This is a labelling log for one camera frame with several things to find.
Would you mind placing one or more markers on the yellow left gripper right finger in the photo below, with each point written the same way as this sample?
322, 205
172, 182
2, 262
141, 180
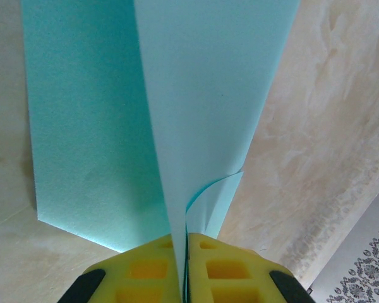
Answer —
233, 274

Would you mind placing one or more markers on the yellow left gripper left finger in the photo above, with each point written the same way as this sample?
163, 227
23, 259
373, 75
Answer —
139, 274

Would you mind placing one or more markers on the light blue paper sheet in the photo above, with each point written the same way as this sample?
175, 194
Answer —
113, 126

